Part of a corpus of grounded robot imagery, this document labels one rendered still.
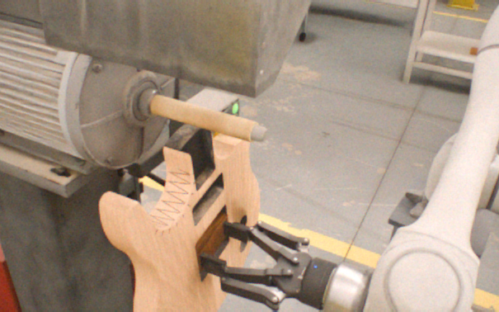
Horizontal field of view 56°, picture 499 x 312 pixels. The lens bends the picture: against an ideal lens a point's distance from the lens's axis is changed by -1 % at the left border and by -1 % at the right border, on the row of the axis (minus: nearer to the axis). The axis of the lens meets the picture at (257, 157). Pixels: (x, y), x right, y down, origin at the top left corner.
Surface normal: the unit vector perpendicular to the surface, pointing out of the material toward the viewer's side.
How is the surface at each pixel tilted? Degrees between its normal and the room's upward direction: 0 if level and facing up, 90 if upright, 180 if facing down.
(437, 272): 47
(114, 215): 85
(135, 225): 89
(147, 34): 90
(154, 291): 80
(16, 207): 90
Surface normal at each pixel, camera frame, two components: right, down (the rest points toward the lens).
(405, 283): -0.21, -0.30
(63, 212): 0.90, 0.28
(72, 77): -0.35, -0.04
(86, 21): -0.44, 0.46
